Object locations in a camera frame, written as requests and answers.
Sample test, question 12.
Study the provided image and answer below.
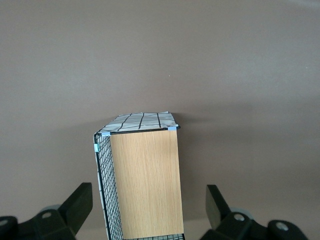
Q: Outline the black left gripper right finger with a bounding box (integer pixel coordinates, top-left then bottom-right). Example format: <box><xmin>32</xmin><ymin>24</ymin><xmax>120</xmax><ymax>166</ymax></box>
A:
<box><xmin>199</xmin><ymin>184</ymin><xmax>310</xmax><ymax>240</ymax></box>

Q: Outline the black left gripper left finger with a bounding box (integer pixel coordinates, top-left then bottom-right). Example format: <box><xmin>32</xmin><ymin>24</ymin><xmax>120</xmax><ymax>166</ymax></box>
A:
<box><xmin>0</xmin><ymin>182</ymin><xmax>94</xmax><ymax>240</ymax></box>

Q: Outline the light wooden shelf board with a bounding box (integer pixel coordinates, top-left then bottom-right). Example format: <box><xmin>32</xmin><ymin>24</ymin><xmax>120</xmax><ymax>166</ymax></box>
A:
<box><xmin>109</xmin><ymin>129</ymin><xmax>185</xmax><ymax>240</ymax></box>

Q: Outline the brown table cover cloth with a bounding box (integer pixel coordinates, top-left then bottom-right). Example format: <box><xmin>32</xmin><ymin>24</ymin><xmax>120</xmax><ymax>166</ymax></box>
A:
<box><xmin>0</xmin><ymin>0</ymin><xmax>320</xmax><ymax>240</ymax></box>

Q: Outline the black wire basket checked liner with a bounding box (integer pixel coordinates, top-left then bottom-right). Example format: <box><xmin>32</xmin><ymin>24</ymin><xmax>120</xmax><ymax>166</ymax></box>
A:
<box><xmin>92</xmin><ymin>111</ymin><xmax>186</xmax><ymax>240</ymax></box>

